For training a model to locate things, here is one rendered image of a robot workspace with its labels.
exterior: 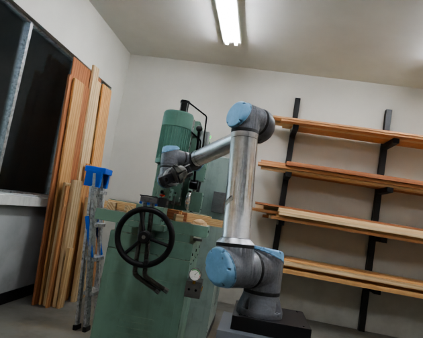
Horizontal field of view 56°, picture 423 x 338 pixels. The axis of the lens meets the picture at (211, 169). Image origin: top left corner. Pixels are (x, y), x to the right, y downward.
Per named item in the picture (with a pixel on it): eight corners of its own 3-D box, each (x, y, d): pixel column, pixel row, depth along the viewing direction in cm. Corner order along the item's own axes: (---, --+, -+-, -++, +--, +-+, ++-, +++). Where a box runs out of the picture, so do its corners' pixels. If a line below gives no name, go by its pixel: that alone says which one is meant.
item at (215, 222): (103, 207, 223) (105, 200, 223) (104, 207, 225) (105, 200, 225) (221, 227, 219) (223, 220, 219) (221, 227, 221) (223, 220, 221)
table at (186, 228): (86, 218, 198) (88, 206, 198) (105, 218, 228) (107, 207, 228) (205, 239, 194) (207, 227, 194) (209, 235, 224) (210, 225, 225)
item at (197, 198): (184, 210, 237) (188, 190, 238) (185, 210, 244) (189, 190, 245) (200, 212, 236) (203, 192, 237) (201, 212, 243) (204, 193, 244)
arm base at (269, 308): (277, 311, 171) (280, 288, 172) (286, 323, 152) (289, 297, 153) (233, 304, 171) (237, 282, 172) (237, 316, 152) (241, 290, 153)
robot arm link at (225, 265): (260, 291, 151) (274, 105, 164) (226, 291, 140) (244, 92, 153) (233, 285, 163) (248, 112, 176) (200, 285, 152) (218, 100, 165)
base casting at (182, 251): (106, 246, 205) (109, 229, 206) (133, 239, 262) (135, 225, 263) (191, 261, 202) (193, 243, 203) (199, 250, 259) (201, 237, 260)
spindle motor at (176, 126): (152, 161, 217) (162, 106, 220) (157, 165, 234) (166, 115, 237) (182, 166, 216) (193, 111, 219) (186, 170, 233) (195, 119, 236)
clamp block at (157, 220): (132, 220, 196) (135, 202, 197) (138, 220, 210) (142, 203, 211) (161, 225, 195) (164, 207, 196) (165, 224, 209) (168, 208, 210)
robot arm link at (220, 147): (287, 112, 173) (194, 156, 222) (267, 104, 166) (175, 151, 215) (289, 136, 170) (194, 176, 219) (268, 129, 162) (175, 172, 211)
